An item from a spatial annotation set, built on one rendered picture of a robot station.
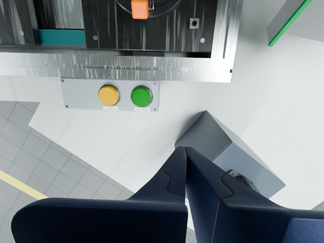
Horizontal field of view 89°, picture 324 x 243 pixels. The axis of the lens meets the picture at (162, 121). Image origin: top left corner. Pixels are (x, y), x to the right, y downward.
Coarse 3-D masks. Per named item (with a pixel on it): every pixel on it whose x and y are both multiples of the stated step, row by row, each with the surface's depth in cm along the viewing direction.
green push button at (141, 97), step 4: (140, 88) 34; (144, 88) 34; (136, 92) 34; (140, 92) 34; (144, 92) 34; (148, 92) 34; (132, 96) 34; (136, 96) 34; (140, 96) 34; (144, 96) 34; (148, 96) 34; (136, 100) 34; (140, 100) 34; (144, 100) 34; (148, 100) 34; (136, 104) 35; (140, 104) 35; (144, 104) 35
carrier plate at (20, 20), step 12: (0, 0) 29; (12, 0) 29; (24, 0) 29; (0, 12) 30; (12, 12) 30; (24, 12) 30; (0, 24) 31; (12, 24) 31; (24, 24) 31; (36, 24) 32; (0, 36) 31; (12, 36) 31; (24, 36) 31; (36, 36) 32
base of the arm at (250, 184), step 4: (228, 172) 29; (232, 172) 29; (236, 172) 29; (236, 176) 29; (240, 176) 29; (244, 176) 28; (240, 180) 28; (244, 180) 27; (248, 180) 28; (244, 184) 27; (248, 184) 26; (252, 184) 28; (252, 188) 26; (256, 188) 27
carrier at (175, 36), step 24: (96, 0) 29; (120, 0) 27; (168, 0) 27; (192, 0) 28; (216, 0) 28; (96, 24) 30; (120, 24) 30; (144, 24) 30; (168, 24) 30; (192, 24) 30; (96, 48) 31; (120, 48) 31; (144, 48) 31; (168, 48) 31; (192, 48) 31
